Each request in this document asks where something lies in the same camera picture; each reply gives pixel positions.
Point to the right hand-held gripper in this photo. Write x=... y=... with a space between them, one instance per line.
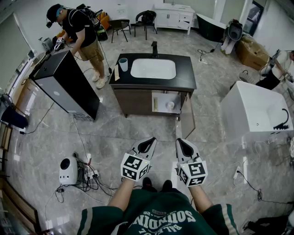
x=194 y=173

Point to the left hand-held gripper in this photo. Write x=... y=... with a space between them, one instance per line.
x=135 y=167

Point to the white cup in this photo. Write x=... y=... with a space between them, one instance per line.
x=170 y=106

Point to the dark wood vanity cabinet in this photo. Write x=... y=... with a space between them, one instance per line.
x=131 y=101

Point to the blue-grey cup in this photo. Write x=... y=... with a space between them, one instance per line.
x=123 y=65

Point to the person's right forearm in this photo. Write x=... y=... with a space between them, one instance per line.
x=201 y=199

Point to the person's left forearm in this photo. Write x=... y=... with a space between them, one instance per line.
x=121 y=195

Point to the white sink basin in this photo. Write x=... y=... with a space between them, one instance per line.
x=152 y=68

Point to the wooden cabinet door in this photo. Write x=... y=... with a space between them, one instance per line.
x=187 y=119

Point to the person's black left shoe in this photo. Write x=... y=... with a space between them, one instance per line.
x=148 y=183

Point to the person's black shoe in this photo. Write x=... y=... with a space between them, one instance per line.
x=167 y=185
x=148 y=183

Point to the person's black right shoe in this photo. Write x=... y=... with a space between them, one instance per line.
x=167 y=185

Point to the white power strip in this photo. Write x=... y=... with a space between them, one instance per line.
x=205 y=62
x=237 y=172
x=94 y=174

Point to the person's green printed shirt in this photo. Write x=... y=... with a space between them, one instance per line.
x=160 y=206

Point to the white bathtub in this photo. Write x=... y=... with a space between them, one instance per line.
x=243 y=107

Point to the white round-eyed device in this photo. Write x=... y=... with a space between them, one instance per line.
x=67 y=174

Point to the black-top vanity cabinet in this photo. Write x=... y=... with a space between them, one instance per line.
x=183 y=68

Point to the black cabinet unit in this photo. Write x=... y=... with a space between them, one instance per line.
x=75 y=91

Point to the woven basket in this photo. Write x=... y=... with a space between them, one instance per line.
x=247 y=78

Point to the black bag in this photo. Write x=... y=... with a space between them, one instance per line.
x=268 y=226

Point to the cardboard box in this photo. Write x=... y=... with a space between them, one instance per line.
x=252 y=57

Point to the dark green bathtub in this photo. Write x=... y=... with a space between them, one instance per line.
x=210 y=29

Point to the white vanity cabinet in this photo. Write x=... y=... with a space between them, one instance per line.
x=170 y=18

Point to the orange sofa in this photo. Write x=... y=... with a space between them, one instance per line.
x=104 y=21

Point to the dark blue cloth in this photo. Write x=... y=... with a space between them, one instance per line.
x=13 y=118

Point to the wooden shelf unit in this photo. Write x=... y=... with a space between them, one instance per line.
x=23 y=206

